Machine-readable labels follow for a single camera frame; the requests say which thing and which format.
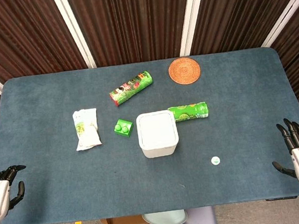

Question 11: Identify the white square bin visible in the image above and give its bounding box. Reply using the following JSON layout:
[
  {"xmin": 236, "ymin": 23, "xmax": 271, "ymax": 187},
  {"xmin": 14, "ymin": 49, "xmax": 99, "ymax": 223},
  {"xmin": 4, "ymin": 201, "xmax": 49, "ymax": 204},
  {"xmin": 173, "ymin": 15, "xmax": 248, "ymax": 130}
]
[{"xmin": 135, "ymin": 109, "xmax": 182, "ymax": 161}]

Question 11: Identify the green lime chip can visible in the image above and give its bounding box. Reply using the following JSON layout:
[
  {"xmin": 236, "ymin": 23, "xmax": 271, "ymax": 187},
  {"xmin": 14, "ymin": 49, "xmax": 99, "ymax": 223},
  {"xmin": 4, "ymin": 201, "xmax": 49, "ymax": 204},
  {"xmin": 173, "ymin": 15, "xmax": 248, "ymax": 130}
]
[{"xmin": 167, "ymin": 101, "xmax": 211, "ymax": 124}]

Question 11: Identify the green red floral chip can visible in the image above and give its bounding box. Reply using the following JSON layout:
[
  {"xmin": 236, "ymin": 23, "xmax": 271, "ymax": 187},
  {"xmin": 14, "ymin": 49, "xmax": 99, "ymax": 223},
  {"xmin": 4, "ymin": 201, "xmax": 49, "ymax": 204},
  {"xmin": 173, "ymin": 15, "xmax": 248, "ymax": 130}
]
[{"xmin": 106, "ymin": 69, "xmax": 157, "ymax": 108}]

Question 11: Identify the black desk control panel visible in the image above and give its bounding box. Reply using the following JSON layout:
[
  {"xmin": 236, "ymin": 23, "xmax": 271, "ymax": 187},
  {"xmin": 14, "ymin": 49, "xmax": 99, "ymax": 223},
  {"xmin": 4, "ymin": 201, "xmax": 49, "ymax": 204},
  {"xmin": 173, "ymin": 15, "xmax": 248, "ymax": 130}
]
[{"xmin": 265, "ymin": 194, "xmax": 298, "ymax": 203}]

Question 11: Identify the blue-grey felt table mat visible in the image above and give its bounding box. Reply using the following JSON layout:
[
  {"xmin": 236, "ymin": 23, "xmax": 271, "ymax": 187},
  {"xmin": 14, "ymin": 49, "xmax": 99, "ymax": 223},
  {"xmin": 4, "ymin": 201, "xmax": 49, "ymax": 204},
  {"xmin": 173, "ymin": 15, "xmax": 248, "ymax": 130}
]
[{"xmin": 0, "ymin": 43, "xmax": 299, "ymax": 224}]

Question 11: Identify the white snack bag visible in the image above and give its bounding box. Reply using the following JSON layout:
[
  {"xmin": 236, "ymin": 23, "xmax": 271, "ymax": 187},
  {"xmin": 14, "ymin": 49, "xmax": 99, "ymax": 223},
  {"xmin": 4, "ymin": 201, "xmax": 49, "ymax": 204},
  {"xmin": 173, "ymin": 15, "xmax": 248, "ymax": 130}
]
[{"xmin": 71, "ymin": 106, "xmax": 104, "ymax": 153}]

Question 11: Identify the green toy building brick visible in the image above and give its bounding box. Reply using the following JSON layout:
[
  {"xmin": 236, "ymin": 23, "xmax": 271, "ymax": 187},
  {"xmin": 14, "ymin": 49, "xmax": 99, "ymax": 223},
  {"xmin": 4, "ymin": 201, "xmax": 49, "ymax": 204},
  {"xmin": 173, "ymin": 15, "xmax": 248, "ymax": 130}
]
[{"xmin": 112, "ymin": 117, "xmax": 136, "ymax": 140}]

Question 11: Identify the pale green round plate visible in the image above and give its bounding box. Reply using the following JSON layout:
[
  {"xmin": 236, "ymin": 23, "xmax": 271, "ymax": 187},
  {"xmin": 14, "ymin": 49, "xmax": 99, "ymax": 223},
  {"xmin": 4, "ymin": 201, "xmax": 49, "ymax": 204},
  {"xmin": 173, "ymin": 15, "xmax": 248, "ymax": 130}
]
[{"xmin": 141, "ymin": 209, "xmax": 190, "ymax": 224}]

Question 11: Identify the round woven rattan coaster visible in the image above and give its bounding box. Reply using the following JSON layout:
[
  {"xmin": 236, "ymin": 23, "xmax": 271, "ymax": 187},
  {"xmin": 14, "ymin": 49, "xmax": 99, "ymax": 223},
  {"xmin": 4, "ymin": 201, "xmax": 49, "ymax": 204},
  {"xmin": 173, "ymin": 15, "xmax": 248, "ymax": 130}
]
[{"xmin": 167, "ymin": 55, "xmax": 203, "ymax": 87}]

